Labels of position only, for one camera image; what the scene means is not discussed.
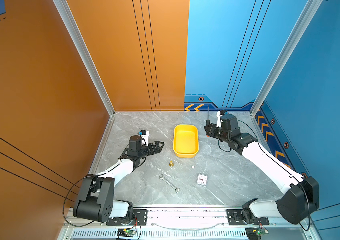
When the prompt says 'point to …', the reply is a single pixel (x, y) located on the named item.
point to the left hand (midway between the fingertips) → (159, 143)
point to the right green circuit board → (260, 232)
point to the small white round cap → (193, 166)
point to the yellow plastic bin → (185, 140)
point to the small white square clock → (202, 179)
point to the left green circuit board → (126, 232)
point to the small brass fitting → (171, 164)
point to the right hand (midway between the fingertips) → (204, 127)
